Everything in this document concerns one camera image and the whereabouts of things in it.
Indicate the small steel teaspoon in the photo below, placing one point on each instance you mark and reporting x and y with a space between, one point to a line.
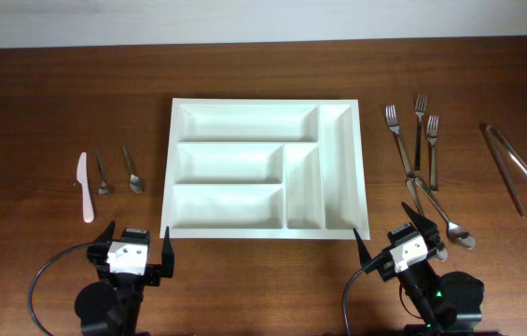
136 183

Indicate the steel fork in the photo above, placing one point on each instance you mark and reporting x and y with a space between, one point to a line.
431 136
393 125

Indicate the white cutlery tray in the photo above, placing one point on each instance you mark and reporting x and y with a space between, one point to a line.
264 169

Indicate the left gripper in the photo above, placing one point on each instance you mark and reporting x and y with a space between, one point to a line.
96 252

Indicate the small thin teaspoon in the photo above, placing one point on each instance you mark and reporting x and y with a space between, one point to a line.
103 191

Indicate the large steel spoon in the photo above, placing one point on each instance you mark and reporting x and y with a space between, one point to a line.
455 232
414 193

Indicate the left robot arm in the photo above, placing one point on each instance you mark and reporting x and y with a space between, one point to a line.
111 305

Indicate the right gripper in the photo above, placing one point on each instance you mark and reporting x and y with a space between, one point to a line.
426 230

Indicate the steel tongs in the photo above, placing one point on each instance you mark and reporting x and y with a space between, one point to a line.
501 151

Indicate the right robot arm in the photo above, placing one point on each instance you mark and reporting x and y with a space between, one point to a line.
447 304

